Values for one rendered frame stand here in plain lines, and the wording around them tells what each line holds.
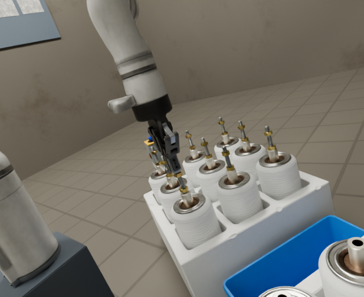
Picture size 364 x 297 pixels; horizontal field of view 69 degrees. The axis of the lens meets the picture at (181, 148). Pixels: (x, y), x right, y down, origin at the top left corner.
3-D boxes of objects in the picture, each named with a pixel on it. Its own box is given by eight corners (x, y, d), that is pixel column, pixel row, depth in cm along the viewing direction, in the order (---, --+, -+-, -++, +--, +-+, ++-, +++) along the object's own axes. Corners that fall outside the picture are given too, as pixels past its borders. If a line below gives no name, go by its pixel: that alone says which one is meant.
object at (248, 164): (285, 202, 77) (272, 147, 72) (257, 216, 75) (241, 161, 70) (266, 190, 86) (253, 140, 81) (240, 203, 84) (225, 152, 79)
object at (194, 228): (240, 262, 62) (219, 198, 57) (209, 289, 58) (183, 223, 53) (215, 245, 70) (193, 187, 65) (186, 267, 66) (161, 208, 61)
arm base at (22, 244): (17, 291, 42) (-47, 201, 36) (2, 273, 48) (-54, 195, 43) (69, 251, 48) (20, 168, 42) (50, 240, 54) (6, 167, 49)
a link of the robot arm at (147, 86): (109, 112, 53) (97, 82, 51) (158, 93, 56) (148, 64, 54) (117, 115, 45) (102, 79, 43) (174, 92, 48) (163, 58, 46)
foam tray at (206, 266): (207, 327, 58) (180, 265, 52) (161, 237, 94) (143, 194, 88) (340, 241, 67) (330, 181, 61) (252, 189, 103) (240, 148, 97)
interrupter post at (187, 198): (196, 203, 58) (192, 190, 57) (188, 209, 57) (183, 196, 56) (190, 200, 60) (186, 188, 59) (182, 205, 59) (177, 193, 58)
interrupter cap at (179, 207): (212, 200, 57) (212, 197, 57) (185, 219, 54) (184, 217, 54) (193, 191, 64) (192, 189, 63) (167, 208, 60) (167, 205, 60)
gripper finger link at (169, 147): (163, 135, 48) (164, 152, 53) (168, 142, 47) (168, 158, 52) (176, 129, 48) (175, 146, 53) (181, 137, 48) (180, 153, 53)
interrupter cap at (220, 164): (194, 170, 75) (194, 168, 75) (217, 159, 77) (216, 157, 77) (206, 178, 68) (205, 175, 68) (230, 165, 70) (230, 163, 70)
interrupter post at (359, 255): (363, 274, 31) (360, 253, 30) (344, 263, 33) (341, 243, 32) (377, 264, 32) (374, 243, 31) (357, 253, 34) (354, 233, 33)
